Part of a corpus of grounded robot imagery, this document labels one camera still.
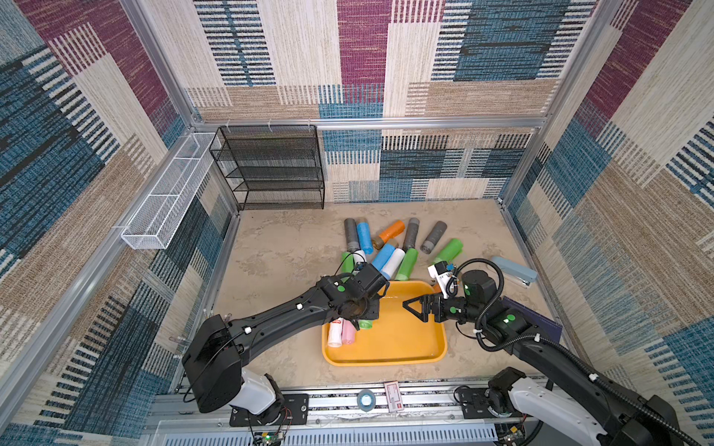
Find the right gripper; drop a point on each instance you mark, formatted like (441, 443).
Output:
(432, 307)

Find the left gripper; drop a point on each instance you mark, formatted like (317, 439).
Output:
(376, 309)

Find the short green trash bag roll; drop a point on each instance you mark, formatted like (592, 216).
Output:
(347, 264)

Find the pink trash bag roll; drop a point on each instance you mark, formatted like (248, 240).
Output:
(348, 334)

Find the white blue trash bag roll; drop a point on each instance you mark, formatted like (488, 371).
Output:
(334, 338)

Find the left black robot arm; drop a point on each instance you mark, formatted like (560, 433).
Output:
(219, 351)

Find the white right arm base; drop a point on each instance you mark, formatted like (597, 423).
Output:
(512, 394)

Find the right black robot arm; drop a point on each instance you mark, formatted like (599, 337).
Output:
(582, 403)

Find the yellow plastic storage tray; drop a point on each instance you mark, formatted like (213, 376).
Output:
(396, 338)

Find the white labelled trash bag roll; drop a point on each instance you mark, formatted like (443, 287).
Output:
(359, 258)

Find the green roll beside white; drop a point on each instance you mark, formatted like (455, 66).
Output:
(407, 266)

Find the light blue trash bag roll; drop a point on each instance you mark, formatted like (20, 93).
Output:
(384, 255)

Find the white blue-end trash bag roll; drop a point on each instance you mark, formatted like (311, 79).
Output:
(393, 263)

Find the dark grey trash bag roll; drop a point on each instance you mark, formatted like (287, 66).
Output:
(352, 237)

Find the orange trash bag roll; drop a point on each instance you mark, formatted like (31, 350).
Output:
(392, 231)

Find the grey trash bag roll right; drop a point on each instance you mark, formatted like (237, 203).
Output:
(434, 236)

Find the white red label card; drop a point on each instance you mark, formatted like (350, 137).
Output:
(393, 397)

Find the light blue stapler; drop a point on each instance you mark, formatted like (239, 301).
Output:
(516, 272)

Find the dark blue notebook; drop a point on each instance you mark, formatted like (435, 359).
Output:
(550, 327)

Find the black mesh shelf rack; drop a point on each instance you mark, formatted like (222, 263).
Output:
(271, 167)

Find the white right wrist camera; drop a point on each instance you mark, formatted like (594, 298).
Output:
(442, 273)

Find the tape roll on rail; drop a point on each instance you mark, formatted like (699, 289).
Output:
(366, 400)

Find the white wire mesh basket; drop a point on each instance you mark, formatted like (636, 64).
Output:
(156, 222)

